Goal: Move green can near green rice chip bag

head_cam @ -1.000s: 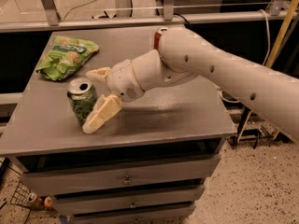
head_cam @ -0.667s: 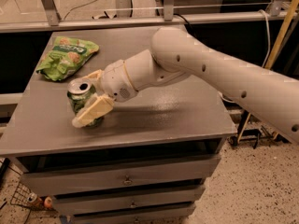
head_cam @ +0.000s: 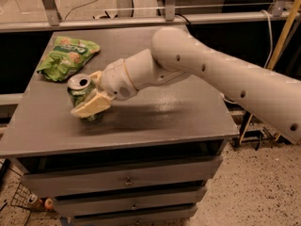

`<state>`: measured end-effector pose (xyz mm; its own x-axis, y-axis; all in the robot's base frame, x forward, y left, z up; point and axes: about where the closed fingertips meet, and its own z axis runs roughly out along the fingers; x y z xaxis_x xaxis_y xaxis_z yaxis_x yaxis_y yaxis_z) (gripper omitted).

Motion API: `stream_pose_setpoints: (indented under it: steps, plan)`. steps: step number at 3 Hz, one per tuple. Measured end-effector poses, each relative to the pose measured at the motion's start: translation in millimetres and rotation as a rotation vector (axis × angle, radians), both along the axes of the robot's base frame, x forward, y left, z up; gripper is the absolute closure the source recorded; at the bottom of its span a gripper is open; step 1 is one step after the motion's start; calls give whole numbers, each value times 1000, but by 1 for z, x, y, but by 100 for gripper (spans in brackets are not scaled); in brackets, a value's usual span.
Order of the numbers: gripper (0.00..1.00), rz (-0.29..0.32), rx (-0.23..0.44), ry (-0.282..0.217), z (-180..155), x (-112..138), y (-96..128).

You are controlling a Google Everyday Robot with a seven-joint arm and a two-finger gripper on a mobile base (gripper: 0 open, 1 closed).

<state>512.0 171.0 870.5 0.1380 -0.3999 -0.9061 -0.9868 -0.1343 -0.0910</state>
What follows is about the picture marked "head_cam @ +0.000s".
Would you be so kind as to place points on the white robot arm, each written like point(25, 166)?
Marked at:
point(272, 97)

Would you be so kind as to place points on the grey drawer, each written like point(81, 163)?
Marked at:
point(130, 201)
point(81, 181)
point(138, 217)

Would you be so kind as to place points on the can in wire basket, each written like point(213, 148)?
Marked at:
point(34, 201)

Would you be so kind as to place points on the black wire basket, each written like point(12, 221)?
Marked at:
point(20, 197)

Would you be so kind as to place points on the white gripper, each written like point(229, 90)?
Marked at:
point(115, 77)

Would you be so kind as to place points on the bottom grey drawer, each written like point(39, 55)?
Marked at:
point(138, 217)

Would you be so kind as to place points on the grey drawer cabinet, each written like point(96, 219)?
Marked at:
point(186, 119)

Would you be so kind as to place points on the green rice chip bag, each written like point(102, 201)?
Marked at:
point(66, 58)

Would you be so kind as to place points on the top grey drawer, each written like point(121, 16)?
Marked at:
point(81, 181)

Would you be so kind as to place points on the middle grey drawer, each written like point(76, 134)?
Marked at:
point(130, 201)

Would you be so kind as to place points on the orange fruit on floor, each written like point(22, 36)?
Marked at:
point(49, 204)

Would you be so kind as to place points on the metal railing frame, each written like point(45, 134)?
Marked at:
point(52, 15)

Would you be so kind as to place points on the green soda can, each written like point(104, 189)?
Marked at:
point(79, 88)

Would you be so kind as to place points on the yellow metal frame stand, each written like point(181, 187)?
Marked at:
point(287, 31)

